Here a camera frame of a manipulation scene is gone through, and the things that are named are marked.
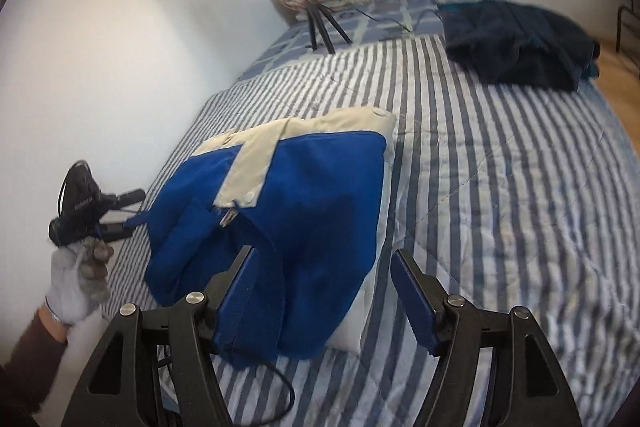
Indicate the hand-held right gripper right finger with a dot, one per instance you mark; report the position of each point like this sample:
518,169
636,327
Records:
412,292

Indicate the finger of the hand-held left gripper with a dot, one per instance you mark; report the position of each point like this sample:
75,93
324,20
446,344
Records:
132,224
127,198

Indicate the blue checked bed sheet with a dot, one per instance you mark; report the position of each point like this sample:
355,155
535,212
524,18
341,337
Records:
385,24

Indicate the beige and blue work jacket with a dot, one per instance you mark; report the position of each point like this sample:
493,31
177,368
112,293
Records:
310,197

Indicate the person's left hand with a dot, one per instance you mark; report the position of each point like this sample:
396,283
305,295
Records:
70,287

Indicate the pile of dark clothes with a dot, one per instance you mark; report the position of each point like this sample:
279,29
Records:
520,47

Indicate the person's left forearm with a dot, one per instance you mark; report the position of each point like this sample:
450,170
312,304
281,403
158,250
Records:
30,357

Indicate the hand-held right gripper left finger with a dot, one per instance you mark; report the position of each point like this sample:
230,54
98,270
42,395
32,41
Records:
240,292

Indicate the black tripod stand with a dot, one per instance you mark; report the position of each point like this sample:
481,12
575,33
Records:
315,24

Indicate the blue striped blanket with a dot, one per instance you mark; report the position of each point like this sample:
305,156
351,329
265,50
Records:
500,207

